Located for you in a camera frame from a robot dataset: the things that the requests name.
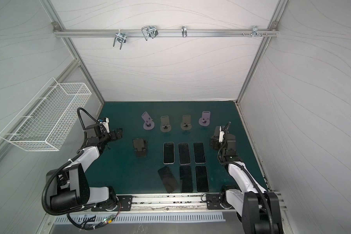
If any white slotted cable duct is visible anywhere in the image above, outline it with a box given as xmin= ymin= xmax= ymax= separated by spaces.
xmin=54 ymin=212 xmax=226 ymax=225

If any metal clamp on crossbar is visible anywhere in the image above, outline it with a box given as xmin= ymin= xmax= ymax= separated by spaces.
xmin=113 ymin=31 xmax=127 ymax=50

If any black phone stand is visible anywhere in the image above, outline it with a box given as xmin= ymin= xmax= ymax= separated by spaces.
xmin=133 ymin=138 xmax=148 ymax=158

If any green table mat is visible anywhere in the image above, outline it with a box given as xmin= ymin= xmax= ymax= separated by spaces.
xmin=86 ymin=101 xmax=266 ymax=194

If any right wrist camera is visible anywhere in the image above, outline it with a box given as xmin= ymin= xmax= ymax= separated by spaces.
xmin=218 ymin=126 xmax=225 ymax=143

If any white wire basket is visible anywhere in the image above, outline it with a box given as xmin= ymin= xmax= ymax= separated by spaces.
xmin=0 ymin=78 xmax=92 ymax=152

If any aluminium crossbar rail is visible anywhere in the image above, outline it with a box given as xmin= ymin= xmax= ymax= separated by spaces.
xmin=54 ymin=28 xmax=279 ymax=38

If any lilac back phone stand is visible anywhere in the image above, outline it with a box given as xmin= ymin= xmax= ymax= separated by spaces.
xmin=199 ymin=111 xmax=211 ymax=127

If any phone from lilac stand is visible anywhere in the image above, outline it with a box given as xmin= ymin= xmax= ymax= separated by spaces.
xmin=193 ymin=142 xmax=206 ymax=164
xmin=179 ymin=166 xmax=193 ymax=193

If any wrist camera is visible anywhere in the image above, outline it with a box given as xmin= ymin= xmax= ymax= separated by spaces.
xmin=100 ymin=118 xmax=110 ymax=133
xmin=218 ymin=126 xmax=225 ymax=143

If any metal u-bolt on crossbar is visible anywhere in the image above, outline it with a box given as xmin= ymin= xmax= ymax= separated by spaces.
xmin=141 ymin=25 xmax=159 ymax=41

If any phone from grey stand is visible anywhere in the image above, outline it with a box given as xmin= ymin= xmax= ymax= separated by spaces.
xmin=195 ymin=166 xmax=209 ymax=192

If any white round phone stand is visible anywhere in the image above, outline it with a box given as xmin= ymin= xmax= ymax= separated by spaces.
xmin=160 ymin=116 xmax=172 ymax=133

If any metal bracket with bolts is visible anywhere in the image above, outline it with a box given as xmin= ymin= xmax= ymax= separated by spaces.
xmin=242 ymin=26 xmax=268 ymax=38

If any grey round phone stand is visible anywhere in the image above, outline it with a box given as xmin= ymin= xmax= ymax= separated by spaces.
xmin=180 ymin=115 xmax=192 ymax=131

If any aluminium front rail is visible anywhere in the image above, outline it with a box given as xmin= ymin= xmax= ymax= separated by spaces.
xmin=46 ymin=191 xmax=288 ymax=214

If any phone from lilac back stand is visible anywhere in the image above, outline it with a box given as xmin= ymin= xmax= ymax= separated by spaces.
xmin=179 ymin=166 xmax=193 ymax=193

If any lilac front phone stand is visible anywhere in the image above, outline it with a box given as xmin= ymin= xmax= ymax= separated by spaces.
xmin=141 ymin=112 xmax=155 ymax=131

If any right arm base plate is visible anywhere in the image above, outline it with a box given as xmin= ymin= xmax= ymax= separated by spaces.
xmin=203 ymin=194 xmax=225 ymax=210

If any small metal bracket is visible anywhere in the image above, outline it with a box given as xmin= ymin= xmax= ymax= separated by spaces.
xmin=181 ymin=26 xmax=187 ymax=38

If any phone from lilac front stand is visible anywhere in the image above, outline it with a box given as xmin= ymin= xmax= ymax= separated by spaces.
xmin=193 ymin=142 xmax=206 ymax=164

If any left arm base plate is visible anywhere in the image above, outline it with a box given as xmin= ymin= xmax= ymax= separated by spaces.
xmin=91 ymin=196 xmax=133 ymax=212

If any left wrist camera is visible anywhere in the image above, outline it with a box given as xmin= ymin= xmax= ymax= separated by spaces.
xmin=100 ymin=118 xmax=110 ymax=133

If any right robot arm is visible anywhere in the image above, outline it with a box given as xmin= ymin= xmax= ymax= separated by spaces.
xmin=210 ymin=122 xmax=284 ymax=234

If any lilac phone stand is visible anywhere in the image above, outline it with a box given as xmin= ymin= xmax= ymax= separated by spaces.
xmin=199 ymin=111 xmax=211 ymax=127
xmin=141 ymin=112 xmax=155 ymax=131

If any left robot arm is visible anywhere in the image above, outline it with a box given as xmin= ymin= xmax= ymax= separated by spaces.
xmin=41 ymin=123 xmax=123 ymax=215

